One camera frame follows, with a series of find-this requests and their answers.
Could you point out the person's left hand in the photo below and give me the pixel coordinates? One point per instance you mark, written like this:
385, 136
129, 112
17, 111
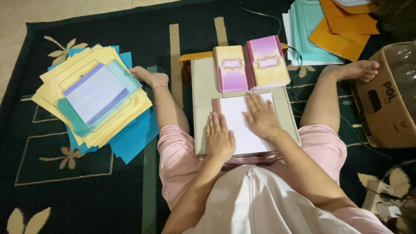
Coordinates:
219, 143

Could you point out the person's right hand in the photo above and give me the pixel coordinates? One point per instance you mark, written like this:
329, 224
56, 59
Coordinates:
263, 118

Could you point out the stack of white-backed cards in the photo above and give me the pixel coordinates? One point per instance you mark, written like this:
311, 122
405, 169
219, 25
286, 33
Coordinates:
235, 113

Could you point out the pink shorts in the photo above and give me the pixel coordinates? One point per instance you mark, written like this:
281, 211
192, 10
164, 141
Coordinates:
178, 156

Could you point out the stack of purple-topped yellow cards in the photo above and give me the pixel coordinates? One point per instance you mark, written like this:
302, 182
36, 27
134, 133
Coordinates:
268, 61

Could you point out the stack of yellow-topped purple cards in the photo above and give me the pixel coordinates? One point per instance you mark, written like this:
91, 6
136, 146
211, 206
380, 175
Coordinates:
231, 70

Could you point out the grey folding table orange legs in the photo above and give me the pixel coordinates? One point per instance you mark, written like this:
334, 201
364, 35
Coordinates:
203, 84

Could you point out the person's right leg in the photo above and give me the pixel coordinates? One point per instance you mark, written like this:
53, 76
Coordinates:
321, 97

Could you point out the person's leg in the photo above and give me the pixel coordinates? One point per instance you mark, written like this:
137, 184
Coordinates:
321, 97
165, 104

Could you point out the person's left leg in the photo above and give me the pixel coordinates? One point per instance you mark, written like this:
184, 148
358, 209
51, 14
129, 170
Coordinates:
165, 104

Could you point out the white shirt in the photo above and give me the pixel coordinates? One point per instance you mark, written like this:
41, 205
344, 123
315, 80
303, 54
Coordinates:
260, 204

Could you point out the thin dark anklet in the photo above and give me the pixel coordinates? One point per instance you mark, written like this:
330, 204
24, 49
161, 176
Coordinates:
160, 86

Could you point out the pile of blue paper sheets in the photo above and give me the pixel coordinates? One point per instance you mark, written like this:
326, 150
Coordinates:
133, 139

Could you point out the stack of teal white sheets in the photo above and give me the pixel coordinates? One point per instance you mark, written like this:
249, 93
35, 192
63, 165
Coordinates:
305, 29

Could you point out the orange paper envelope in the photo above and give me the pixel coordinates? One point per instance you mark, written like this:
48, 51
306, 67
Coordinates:
347, 21
356, 8
338, 44

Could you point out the brown cardboard box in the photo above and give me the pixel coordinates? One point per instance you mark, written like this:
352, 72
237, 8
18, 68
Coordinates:
380, 117

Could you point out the dark green patterned rug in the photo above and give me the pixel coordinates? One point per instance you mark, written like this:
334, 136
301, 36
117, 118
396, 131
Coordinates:
97, 195

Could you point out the stack of lavender envelopes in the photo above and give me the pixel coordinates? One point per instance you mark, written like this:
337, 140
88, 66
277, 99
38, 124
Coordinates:
96, 92

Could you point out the teal translucent plastic folder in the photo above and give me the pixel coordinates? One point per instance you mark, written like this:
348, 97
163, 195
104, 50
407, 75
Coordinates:
73, 118

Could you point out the clear plastic bag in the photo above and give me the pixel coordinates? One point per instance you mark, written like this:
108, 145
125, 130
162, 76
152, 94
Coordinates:
404, 71

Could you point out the pile of yellow paper sheets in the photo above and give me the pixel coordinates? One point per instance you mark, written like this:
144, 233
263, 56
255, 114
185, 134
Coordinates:
74, 63

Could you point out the dark bulky object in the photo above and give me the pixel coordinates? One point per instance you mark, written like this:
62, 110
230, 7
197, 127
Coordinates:
396, 16

